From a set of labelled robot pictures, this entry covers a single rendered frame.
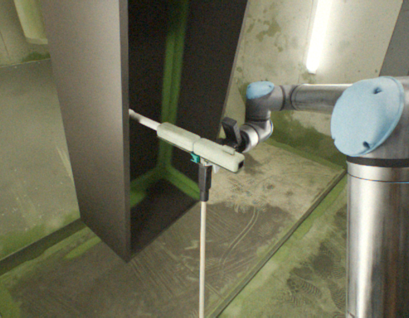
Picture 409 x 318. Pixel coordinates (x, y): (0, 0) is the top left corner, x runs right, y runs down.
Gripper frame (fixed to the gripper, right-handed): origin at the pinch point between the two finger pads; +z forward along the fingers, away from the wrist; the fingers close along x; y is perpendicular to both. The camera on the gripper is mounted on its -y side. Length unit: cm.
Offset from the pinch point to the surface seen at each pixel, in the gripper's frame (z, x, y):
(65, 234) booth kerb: 5, 109, 110
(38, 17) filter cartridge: -23, 141, -19
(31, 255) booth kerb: 28, 111, 112
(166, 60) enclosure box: -43, 59, -10
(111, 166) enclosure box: 11.0, 31.4, 12.7
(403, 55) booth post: -204, -21, -7
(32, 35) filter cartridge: -19, 146, -9
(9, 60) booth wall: -12, 174, 10
